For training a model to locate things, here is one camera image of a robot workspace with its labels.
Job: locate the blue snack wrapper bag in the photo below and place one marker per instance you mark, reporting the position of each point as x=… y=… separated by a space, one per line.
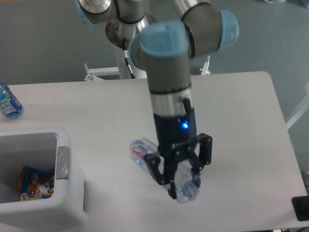
x=35 y=184

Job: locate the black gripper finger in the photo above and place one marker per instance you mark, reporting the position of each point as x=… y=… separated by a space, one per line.
x=199 y=152
x=163 y=170

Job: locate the black device at table edge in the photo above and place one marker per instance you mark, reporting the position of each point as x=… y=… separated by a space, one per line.
x=301 y=207

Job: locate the white frame leg right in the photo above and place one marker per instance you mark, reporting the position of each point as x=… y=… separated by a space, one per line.
x=299 y=110

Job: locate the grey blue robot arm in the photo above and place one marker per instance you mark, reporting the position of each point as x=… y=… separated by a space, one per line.
x=162 y=51

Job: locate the crushed clear plastic bottle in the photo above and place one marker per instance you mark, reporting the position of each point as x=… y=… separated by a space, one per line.
x=187 y=181

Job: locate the blue labelled drink bottle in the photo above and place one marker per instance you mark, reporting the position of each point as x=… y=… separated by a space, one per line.
x=10 y=106

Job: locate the white trash can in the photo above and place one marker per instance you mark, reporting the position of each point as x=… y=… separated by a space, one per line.
x=49 y=150

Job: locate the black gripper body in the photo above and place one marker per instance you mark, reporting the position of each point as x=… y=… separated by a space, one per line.
x=177 y=137

